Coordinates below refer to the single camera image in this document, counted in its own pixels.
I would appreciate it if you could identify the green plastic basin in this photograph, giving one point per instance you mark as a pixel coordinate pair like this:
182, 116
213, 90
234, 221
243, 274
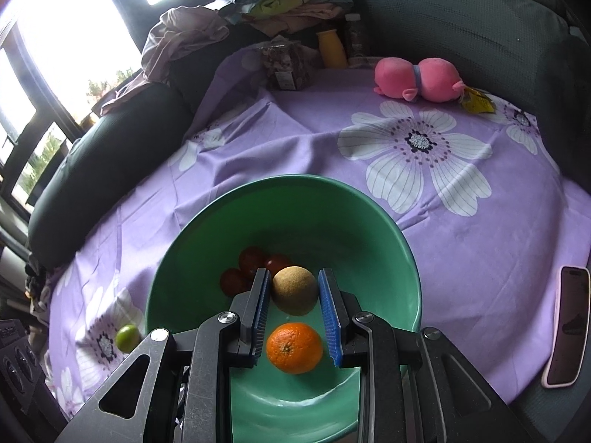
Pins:
323, 221

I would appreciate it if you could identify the purple floral cloth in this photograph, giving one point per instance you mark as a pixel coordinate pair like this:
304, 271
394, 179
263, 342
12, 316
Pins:
461, 217

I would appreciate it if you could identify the grey green sofa back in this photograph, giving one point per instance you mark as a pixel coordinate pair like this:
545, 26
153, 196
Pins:
461, 23

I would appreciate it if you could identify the pink plush toy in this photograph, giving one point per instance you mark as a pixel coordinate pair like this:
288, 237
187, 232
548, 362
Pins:
411, 78

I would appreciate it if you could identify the orange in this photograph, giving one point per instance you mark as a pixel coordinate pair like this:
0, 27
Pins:
294, 348

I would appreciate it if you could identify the yellow bottle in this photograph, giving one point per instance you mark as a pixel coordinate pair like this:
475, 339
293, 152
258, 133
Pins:
332, 48

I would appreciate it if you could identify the tan round fruit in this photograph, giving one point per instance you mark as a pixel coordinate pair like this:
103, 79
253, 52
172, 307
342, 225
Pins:
294, 290

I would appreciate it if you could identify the beige pink garment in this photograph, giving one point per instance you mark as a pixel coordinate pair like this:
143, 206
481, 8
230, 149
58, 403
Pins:
184, 32

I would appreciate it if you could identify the smartphone in pink case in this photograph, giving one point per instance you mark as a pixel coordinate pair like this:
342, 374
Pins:
568, 327

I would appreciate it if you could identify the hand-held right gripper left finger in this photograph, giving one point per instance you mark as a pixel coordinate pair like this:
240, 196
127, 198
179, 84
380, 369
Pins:
263, 318

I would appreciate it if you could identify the green lime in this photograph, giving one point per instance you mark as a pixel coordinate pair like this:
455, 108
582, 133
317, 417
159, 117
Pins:
128, 338

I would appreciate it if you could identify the window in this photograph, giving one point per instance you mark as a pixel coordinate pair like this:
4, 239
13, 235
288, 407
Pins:
69, 18

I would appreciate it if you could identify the yellow tag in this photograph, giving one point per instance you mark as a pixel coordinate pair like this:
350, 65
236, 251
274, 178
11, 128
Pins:
478, 101

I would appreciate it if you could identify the red cherry tomato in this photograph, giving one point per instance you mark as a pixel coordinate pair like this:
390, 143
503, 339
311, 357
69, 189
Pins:
251, 258
233, 281
279, 263

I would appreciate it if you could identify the dark green bolster cushion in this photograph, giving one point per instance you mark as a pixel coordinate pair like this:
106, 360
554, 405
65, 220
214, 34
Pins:
106, 161

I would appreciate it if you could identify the black appliance panel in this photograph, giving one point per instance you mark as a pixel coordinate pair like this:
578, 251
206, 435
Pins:
18, 355

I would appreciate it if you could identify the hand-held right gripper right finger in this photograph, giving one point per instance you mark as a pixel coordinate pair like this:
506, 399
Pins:
330, 318

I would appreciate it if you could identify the clear bag of snacks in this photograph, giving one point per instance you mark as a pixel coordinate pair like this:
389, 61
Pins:
284, 64

